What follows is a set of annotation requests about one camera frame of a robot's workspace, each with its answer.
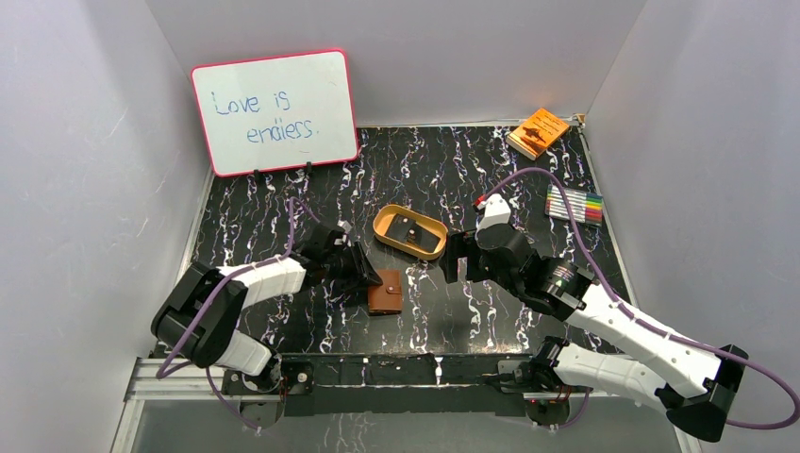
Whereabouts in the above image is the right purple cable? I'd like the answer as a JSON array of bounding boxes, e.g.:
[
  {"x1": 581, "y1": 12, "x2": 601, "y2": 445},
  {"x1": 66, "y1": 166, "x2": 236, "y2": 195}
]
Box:
[{"x1": 477, "y1": 166, "x2": 800, "y2": 432}]

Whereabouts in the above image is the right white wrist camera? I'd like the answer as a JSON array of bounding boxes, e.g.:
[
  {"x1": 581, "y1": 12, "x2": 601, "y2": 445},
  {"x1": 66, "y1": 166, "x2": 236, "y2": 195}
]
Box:
[{"x1": 475, "y1": 193, "x2": 511, "y2": 231}]

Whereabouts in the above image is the orange oval tray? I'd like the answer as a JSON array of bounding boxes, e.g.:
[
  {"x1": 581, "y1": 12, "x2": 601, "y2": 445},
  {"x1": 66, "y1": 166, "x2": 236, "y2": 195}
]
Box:
[{"x1": 373, "y1": 204, "x2": 448, "y2": 261}]

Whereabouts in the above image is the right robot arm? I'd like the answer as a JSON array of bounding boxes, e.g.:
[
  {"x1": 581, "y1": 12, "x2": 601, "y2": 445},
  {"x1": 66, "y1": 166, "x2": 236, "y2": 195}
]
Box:
[{"x1": 440, "y1": 224, "x2": 748, "y2": 443}]

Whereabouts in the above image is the orange book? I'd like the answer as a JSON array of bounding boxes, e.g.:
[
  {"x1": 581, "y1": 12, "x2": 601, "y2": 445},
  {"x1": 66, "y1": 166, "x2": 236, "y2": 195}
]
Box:
[{"x1": 506, "y1": 108, "x2": 569, "y2": 160}]

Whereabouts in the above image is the purple cable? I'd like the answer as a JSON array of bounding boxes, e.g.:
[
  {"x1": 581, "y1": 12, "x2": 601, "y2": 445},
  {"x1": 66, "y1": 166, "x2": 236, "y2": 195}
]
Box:
[
  {"x1": 477, "y1": 166, "x2": 800, "y2": 432},
  {"x1": 155, "y1": 196, "x2": 323, "y2": 432}
]

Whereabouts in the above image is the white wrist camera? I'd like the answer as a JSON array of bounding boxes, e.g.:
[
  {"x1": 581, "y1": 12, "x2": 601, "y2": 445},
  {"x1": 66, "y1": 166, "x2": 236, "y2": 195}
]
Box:
[
  {"x1": 475, "y1": 193, "x2": 511, "y2": 231},
  {"x1": 337, "y1": 220, "x2": 352, "y2": 243}
]

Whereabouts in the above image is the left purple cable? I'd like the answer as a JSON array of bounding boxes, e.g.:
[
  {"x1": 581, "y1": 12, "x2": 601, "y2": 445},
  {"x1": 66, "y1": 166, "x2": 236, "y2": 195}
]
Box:
[{"x1": 155, "y1": 196, "x2": 323, "y2": 432}]

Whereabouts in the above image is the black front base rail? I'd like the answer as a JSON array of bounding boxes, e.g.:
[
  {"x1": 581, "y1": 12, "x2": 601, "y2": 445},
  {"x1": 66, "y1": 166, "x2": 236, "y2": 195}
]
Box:
[{"x1": 283, "y1": 353, "x2": 556, "y2": 417}]

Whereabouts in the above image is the coloured marker pen set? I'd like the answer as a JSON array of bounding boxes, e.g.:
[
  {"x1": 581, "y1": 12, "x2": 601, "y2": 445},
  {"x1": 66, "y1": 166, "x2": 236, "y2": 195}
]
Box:
[{"x1": 544, "y1": 184, "x2": 604, "y2": 227}]

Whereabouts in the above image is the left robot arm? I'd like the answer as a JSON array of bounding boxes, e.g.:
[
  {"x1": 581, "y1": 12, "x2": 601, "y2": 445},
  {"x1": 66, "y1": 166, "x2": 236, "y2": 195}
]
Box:
[{"x1": 151, "y1": 223, "x2": 382, "y2": 393}]

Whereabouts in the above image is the pink framed whiteboard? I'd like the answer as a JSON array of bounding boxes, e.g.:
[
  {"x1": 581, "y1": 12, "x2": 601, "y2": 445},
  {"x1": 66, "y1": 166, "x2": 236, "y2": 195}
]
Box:
[{"x1": 190, "y1": 49, "x2": 359, "y2": 176}]

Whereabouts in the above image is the brown leather card holder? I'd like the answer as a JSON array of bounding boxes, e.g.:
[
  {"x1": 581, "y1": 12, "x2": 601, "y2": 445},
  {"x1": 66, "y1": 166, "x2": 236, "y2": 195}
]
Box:
[{"x1": 367, "y1": 269, "x2": 404, "y2": 316}]

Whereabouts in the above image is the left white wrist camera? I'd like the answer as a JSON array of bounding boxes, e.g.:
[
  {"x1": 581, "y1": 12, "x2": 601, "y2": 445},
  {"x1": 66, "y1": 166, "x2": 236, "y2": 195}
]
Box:
[{"x1": 337, "y1": 220, "x2": 352, "y2": 243}]

